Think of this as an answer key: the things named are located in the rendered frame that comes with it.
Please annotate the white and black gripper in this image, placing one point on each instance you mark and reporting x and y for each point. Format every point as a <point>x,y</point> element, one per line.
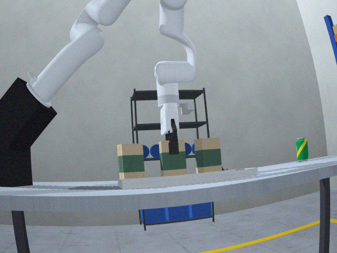
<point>170,125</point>

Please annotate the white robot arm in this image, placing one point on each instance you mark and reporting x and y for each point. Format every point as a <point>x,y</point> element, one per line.
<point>87,39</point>

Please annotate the green drink can with yellow stripe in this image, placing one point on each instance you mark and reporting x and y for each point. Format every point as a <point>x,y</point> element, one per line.
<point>302,149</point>

